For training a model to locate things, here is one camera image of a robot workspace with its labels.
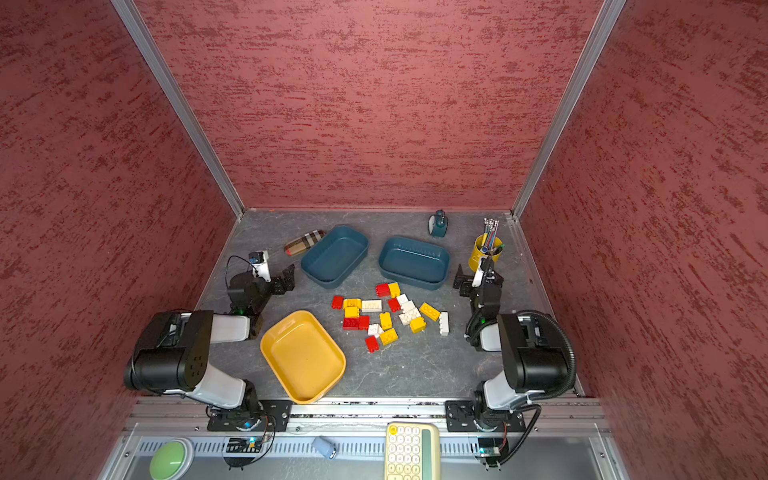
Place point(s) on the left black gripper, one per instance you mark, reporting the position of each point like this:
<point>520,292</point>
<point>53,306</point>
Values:
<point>278,284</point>

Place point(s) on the red lego small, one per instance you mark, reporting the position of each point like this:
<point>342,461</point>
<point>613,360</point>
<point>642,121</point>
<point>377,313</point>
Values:
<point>337,302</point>

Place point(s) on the yellow lego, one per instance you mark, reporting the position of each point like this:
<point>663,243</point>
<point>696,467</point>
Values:
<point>385,321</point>
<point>417,325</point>
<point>430,312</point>
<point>388,337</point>
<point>351,312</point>
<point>394,290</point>
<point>356,303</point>

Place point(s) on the red lego top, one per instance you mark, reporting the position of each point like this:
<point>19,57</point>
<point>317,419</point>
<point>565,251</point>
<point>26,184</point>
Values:
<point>383,290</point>

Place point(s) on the red lego long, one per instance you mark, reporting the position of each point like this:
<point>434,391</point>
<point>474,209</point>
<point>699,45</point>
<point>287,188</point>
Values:
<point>356,323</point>

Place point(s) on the white lego long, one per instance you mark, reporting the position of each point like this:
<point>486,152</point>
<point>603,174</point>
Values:
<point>371,306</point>

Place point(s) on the red lego bottom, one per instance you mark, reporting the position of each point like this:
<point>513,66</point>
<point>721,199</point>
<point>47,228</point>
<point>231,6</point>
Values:
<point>372,344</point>

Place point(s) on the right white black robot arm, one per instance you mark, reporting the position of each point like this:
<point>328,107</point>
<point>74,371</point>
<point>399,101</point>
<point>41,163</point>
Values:
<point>538,359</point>

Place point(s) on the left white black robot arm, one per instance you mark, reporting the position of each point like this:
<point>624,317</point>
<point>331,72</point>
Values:
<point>171,356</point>

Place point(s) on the yellow pen cup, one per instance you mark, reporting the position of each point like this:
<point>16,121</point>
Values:
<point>478,253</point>

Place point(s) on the white lego far right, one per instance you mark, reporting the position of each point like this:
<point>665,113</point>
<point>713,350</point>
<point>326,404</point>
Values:
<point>443,322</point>

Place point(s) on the plaid fabric pouch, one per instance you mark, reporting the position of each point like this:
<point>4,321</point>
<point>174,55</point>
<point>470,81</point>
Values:
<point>304,243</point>

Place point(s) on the right teal plastic bin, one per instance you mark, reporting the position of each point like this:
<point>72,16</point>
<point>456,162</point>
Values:
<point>414,262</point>

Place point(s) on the teal plastic bin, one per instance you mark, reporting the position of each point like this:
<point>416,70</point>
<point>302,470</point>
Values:
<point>414,262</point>
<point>333,259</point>

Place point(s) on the yellow plastic tray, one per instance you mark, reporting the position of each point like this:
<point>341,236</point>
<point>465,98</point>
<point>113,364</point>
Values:
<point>305,359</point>

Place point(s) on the left teal plastic bin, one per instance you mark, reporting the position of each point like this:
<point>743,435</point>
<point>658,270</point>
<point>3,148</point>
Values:
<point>333,259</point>

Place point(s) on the teal white small bottle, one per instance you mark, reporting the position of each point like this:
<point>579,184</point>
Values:
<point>438,224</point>

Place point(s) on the red lego middle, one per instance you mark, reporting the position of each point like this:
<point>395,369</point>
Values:
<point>393,305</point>

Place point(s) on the yellow lego bottom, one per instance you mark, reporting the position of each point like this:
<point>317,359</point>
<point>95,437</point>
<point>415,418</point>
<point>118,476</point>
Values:
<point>388,337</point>

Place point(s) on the white lego small centre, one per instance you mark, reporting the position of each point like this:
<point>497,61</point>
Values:
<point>374,330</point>

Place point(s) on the right circuit board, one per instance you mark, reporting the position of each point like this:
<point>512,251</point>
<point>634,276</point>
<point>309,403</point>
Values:
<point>489,447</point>

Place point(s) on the circuit board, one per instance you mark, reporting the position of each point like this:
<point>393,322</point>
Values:
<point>243,446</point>
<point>489,447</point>

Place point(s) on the left circuit board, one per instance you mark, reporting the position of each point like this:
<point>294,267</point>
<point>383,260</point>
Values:
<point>243,446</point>

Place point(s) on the cream green calculator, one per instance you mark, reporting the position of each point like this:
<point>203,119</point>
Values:
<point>412,451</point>

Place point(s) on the small blue grey cylinder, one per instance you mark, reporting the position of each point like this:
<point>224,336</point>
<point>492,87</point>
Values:
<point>325,447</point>

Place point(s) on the green push button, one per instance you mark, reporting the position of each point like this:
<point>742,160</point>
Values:
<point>172,460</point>

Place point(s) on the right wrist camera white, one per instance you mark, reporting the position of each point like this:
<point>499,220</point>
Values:
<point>478,278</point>

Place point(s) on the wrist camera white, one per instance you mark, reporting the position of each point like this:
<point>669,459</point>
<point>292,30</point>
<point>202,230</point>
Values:
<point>478,278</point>
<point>259,266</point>

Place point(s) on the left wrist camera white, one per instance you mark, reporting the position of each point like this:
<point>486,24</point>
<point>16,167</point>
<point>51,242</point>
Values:
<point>259,266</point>

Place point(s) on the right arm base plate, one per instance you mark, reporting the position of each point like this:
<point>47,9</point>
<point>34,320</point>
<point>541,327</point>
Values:
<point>465,416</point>

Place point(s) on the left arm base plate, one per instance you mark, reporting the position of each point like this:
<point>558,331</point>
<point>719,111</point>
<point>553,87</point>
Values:
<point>271,416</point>

